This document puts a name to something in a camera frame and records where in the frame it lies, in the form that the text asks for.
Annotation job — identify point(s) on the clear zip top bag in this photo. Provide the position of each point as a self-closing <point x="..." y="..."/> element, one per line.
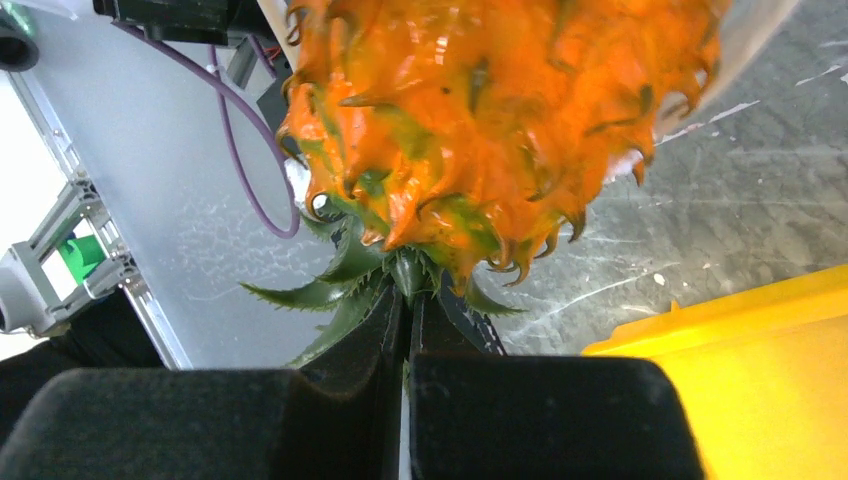
<point x="745" y="30"/>

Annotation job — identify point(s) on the aluminium frame rail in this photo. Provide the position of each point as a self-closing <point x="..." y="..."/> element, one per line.
<point x="30" y="304"/>

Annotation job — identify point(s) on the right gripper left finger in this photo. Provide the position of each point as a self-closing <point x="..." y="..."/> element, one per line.
<point x="93" y="405"/>

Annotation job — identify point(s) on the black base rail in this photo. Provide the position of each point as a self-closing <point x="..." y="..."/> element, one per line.
<point x="213" y="23"/>

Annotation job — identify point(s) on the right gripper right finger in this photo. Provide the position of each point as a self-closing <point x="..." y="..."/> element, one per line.
<point x="478" y="414"/>

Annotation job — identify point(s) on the orange toy pineapple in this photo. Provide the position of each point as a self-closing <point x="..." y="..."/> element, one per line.
<point x="443" y="135"/>

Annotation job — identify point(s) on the green spool on bracket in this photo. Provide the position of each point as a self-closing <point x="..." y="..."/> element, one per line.
<point x="81" y="255"/>

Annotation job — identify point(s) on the yellow plastic tray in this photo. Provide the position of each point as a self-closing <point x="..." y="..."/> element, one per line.
<point x="761" y="374"/>

